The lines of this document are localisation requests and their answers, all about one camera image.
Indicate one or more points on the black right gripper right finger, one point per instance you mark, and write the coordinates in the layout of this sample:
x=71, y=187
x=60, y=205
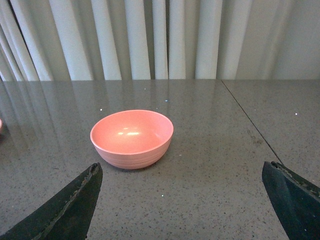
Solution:
x=295, y=200

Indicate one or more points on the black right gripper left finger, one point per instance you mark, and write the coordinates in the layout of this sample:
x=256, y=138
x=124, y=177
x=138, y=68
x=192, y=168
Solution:
x=67, y=215

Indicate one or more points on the pink plastic bowl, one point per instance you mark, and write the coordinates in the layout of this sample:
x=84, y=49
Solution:
x=132, y=139

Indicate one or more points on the pink plate edge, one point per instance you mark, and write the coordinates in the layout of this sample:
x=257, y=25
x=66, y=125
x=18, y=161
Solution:
x=1, y=126

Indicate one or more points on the white pleated curtain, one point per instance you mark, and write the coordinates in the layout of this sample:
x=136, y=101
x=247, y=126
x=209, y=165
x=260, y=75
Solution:
x=72, y=40

